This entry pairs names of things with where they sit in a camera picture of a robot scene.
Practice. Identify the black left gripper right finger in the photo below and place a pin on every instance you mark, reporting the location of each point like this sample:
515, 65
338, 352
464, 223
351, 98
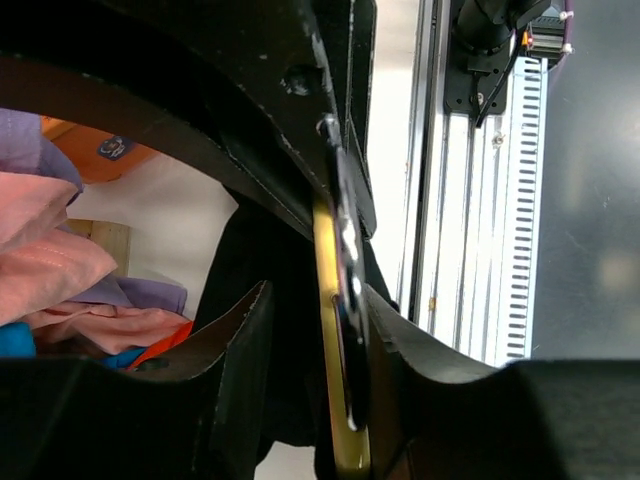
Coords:
438, 414

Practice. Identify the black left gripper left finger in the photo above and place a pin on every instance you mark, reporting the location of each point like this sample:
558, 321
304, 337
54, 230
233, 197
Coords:
194, 412

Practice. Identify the yellow hanger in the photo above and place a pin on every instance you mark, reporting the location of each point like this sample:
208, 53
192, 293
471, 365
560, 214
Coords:
351, 449

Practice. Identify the black t shirt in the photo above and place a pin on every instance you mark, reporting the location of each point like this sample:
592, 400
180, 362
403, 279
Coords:
236, 90

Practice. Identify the blue t shirt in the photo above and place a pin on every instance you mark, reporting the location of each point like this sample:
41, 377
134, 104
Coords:
17, 341

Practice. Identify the orange t shirt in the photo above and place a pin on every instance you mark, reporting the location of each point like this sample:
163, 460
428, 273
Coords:
164, 345

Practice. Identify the pink t shirt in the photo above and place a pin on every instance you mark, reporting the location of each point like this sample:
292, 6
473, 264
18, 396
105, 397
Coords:
44, 268

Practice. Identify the purple t shirt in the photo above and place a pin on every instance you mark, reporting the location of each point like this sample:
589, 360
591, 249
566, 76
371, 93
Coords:
25, 150

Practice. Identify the wooden clothes rack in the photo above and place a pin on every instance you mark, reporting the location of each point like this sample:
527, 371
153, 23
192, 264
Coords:
114, 238

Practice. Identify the orange plastic basket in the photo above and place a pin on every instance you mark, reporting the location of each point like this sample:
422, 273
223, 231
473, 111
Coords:
99, 156

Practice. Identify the aluminium frame rail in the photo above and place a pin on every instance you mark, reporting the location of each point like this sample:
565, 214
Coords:
472, 206

